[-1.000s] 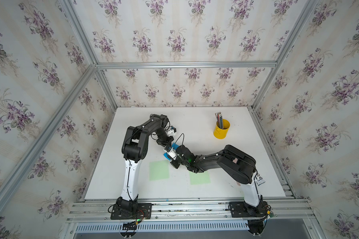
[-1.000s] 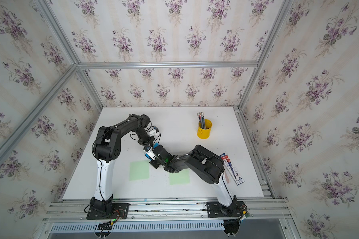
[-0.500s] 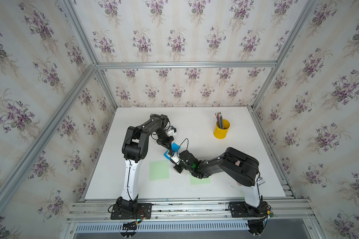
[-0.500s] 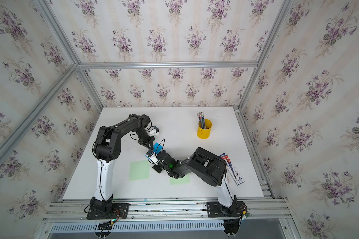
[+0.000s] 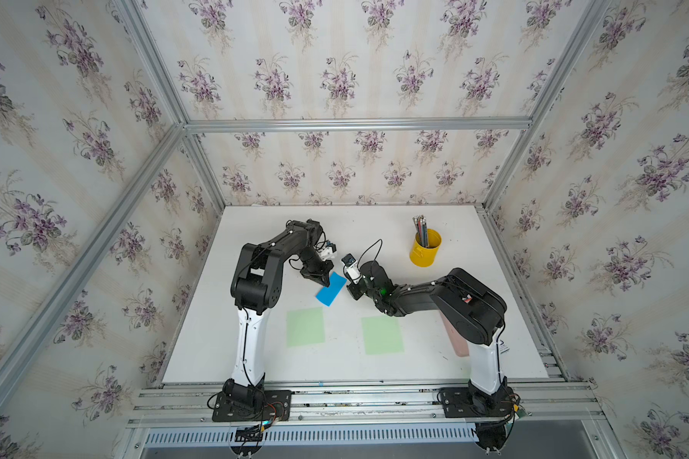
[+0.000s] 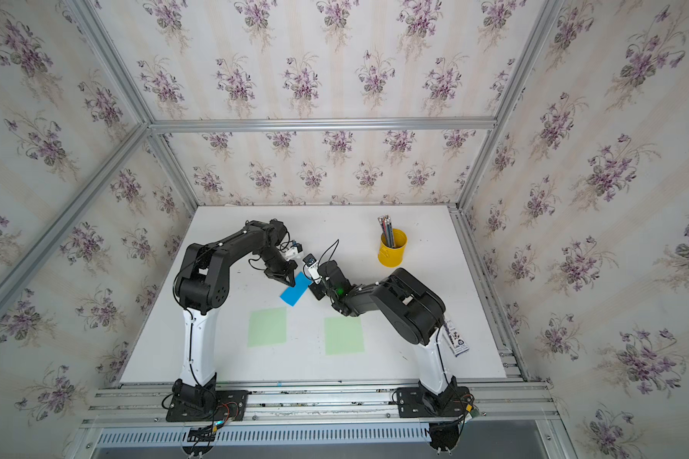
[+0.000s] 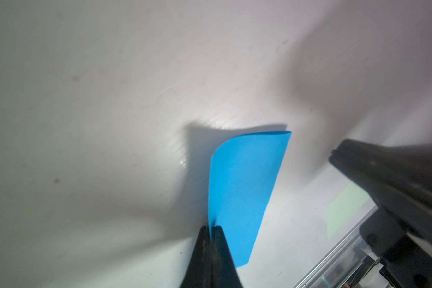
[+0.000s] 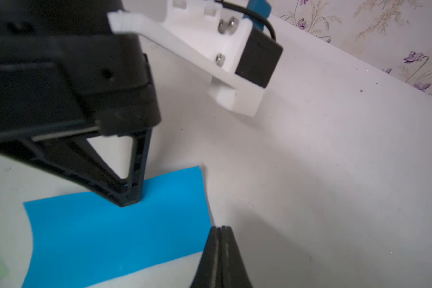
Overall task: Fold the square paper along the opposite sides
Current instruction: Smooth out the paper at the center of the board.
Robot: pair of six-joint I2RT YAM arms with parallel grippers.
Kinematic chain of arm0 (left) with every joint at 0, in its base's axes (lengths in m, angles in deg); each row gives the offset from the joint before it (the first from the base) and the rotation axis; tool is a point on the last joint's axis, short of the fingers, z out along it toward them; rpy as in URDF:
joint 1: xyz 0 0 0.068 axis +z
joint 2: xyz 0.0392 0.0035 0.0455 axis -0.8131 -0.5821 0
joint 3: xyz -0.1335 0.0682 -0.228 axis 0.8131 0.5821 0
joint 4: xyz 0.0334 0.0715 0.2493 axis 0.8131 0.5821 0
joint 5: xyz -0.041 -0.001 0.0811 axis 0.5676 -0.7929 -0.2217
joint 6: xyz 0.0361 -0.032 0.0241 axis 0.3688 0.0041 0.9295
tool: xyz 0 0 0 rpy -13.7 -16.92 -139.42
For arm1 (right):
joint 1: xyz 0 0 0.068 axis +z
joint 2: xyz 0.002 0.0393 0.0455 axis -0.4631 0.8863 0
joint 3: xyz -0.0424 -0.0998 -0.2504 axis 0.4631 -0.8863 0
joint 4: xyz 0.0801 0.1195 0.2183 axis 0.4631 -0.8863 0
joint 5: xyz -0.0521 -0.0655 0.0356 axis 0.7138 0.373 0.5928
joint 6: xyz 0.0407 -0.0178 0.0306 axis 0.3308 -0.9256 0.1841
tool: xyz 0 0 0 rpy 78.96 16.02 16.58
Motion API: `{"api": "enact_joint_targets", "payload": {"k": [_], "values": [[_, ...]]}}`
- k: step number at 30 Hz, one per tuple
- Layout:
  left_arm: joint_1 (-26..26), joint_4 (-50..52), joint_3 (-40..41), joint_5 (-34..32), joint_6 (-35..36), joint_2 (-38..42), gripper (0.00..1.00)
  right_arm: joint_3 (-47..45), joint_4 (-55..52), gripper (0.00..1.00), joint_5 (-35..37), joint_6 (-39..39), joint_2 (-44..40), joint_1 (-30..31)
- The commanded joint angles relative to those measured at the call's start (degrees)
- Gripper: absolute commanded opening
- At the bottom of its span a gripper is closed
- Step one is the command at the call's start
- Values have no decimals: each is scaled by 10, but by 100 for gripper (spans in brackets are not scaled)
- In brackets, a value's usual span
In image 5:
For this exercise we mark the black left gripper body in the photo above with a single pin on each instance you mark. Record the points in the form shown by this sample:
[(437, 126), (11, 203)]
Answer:
[(316, 270)]

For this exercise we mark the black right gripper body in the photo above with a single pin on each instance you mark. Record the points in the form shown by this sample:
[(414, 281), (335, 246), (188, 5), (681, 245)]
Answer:
[(356, 290)]

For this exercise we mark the blue square paper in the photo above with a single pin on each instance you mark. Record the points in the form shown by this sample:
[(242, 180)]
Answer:
[(327, 295)]

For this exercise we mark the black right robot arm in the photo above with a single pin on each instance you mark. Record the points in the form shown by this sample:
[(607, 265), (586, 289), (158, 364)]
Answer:
[(474, 310)]

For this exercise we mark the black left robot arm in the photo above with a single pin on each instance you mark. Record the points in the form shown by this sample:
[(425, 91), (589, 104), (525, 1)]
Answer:
[(256, 289)]

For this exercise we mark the left green paper sheet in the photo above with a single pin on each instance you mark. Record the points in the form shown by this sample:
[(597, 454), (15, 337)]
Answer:
[(305, 327)]

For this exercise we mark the green paper sheet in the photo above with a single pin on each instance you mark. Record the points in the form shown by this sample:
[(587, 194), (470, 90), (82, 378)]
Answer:
[(382, 336), (305, 327)]

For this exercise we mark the right green paper sheet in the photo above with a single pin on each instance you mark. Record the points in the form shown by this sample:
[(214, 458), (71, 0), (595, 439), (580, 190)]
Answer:
[(382, 336)]

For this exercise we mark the yellow metal pencil bucket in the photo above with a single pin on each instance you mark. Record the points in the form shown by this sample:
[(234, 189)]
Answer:
[(424, 256)]

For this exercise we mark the pen package box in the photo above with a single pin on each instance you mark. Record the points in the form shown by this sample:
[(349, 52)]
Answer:
[(503, 348)]

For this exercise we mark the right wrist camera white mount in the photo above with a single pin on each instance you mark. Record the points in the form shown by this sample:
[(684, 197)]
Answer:
[(351, 269)]

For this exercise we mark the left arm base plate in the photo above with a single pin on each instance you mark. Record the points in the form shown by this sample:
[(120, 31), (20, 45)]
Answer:
[(270, 406)]

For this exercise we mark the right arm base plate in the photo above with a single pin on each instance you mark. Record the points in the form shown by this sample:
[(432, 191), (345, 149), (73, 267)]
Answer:
[(470, 402)]

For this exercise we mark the aluminium rail frame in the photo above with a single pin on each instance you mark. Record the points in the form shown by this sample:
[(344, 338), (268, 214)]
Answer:
[(553, 412)]

